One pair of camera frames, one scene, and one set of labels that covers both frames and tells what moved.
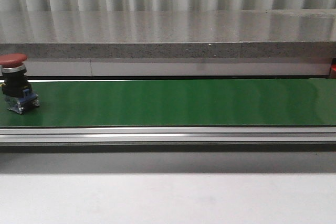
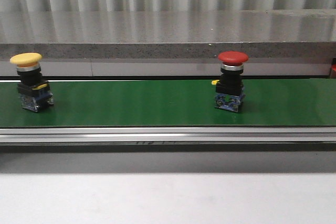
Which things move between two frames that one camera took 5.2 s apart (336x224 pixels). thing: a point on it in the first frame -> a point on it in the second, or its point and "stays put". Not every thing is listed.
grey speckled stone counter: (189, 43) stays put
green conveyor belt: (177, 103) stays put
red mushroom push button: (16, 90) -> (230, 91)
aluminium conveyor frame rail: (252, 135) stays put
